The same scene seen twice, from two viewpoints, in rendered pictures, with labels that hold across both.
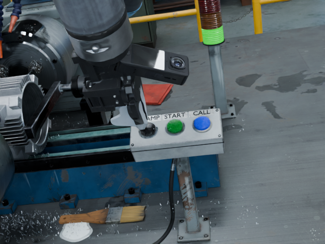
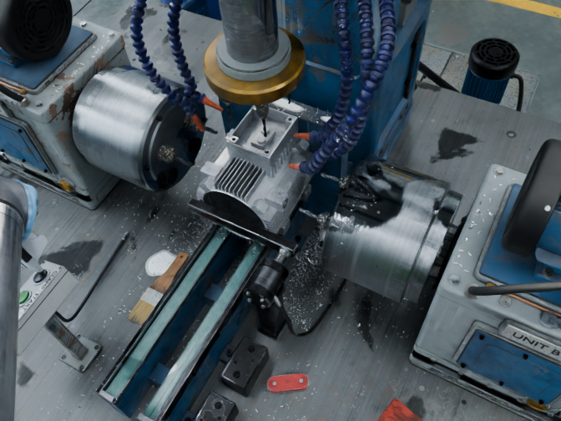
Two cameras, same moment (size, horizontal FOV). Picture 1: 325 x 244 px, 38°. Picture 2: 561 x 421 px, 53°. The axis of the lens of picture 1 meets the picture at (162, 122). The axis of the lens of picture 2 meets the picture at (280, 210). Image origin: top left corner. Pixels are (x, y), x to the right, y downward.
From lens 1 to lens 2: 1.52 m
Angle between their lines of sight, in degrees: 79
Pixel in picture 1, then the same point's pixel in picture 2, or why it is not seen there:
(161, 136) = (27, 286)
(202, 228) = (73, 358)
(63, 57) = (331, 257)
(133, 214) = (138, 312)
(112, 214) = (154, 296)
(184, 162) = not seen: hidden behind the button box
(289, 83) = not seen: outside the picture
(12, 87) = (222, 180)
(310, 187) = not seen: outside the picture
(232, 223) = (60, 388)
